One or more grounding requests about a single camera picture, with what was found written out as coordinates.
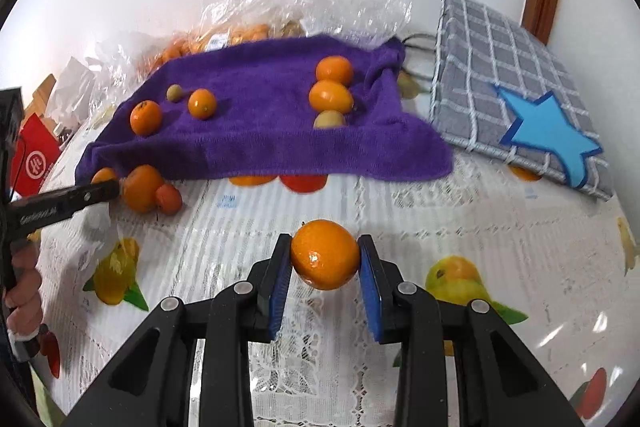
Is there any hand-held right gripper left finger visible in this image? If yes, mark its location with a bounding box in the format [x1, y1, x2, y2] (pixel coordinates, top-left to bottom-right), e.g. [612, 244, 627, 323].
[62, 234, 293, 427]

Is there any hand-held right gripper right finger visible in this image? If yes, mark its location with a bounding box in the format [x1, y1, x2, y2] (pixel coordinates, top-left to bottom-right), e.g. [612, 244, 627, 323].
[357, 234, 586, 427]

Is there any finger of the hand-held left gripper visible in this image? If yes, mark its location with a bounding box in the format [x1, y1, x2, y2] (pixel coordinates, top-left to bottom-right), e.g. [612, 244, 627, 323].
[10, 179, 121, 230]

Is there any purple towel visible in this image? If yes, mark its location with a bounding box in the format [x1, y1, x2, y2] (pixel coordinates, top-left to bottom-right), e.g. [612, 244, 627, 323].
[75, 34, 455, 182]

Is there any person's left forearm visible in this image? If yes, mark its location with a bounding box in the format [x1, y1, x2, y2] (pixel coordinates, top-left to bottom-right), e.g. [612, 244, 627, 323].
[0, 324, 41, 413]

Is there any person's left hand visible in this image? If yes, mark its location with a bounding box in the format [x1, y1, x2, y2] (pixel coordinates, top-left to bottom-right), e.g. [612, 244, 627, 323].
[4, 249, 45, 340]

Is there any brown paper bag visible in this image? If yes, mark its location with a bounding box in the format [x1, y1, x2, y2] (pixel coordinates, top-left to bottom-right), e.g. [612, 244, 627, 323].
[22, 74, 57, 115]

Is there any red paper bag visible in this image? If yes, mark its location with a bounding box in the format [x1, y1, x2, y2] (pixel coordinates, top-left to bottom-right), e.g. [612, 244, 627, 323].
[10, 113, 62, 198]

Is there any white paper bag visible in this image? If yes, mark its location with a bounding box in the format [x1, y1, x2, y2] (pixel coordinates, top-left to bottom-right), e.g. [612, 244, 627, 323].
[47, 57, 98, 120]

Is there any small reddish fruit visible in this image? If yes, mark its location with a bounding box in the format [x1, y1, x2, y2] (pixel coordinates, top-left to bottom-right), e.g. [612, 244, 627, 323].
[155, 183, 183, 214]

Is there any fruit print tablecloth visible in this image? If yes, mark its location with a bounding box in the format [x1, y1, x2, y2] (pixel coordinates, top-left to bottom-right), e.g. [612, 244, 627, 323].
[30, 107, 640, 427]

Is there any crumpled clear plastic wrap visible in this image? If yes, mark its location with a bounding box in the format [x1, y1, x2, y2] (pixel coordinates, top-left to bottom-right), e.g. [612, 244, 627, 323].
[85, 29, 166, 108]

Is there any pale yellow cloth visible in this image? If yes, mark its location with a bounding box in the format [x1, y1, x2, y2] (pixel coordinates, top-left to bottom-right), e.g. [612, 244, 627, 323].
[27, 357, 68, 423]

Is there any yellow green fruit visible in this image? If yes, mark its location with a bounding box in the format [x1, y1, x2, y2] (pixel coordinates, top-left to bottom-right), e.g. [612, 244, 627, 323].
[398, 71, 421, 100]

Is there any pile of packaged oranges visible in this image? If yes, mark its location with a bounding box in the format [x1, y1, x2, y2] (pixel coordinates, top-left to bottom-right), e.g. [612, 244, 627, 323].
[150, 22, 306, 72]

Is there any grey checked bag blue star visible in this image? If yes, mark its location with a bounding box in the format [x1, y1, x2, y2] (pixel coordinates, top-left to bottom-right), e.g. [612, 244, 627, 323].
[400, 0, 615, 202]

